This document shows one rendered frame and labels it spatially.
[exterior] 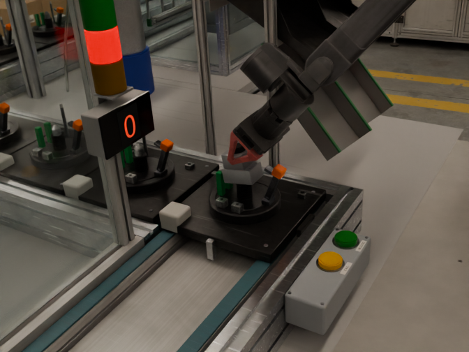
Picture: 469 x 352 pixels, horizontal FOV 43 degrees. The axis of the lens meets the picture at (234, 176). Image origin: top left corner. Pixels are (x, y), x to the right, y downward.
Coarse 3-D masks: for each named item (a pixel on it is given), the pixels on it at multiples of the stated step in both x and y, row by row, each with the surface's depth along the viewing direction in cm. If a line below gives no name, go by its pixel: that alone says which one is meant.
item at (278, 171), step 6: (270, 168) 109; (276, 168) 107; (282, 168) 108; (270, 174) 109; (276, 174) 108; (282, 174) 107; (276, 180) 109; (270, 186) 110; (276, 186) 111; (270, 192) 111; (270, 198) 112
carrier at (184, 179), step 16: (144, 144) 131; (128, 160) 130; (144, 160) 126; (176, 160) 134; (192, 160) 134; (128, 176) 122; (144, 176) 125; (160, 176) 124; (176, 176) 128; (192, 176) 128; (208, 176) 129; (128, 192) 123; (144, 192) 122; (160, 192) 122; (176, 192) 122; (192, 192) 124; (144, 208) 117; (160, 208) 117
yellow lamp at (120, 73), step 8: (96, 64) 90; (104, 64) 89; (112, 64) 90; (120, 64) 91; (96, 72) 90; (104, 72) 90; (112, 72) 90; (120, 72) 91; (96, 80) 91; (104, 80) 90; (112, 80) 91; (120, 80) 92; (96, 88) 92; (104, 88) 91; (112, 88) 91; (120, 88) 92
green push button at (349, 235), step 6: (336, 234) 106; (342, 234) 106; (348, 234) 106; (354, 234) 106; (336, 240) 105; (342, 240) 104; (348, 240) 104; (354, 240) 104; (342, 246) 104; (348, 246) 104
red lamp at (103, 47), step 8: (88, 32) 87; (96, 32) 87; (104, 32) 87; (112, 32) 88; (88, 40) 88; (96, 40) 87; (104, 40) 88; (112, 40) 88; (88, 48) 89; (96, 48) 88; (104, 48) 88; (112, 48) 89; (120, 48) 90; (96, 56) 89; (104, 56) 89; (112, 56) 89; (120, 56) 90
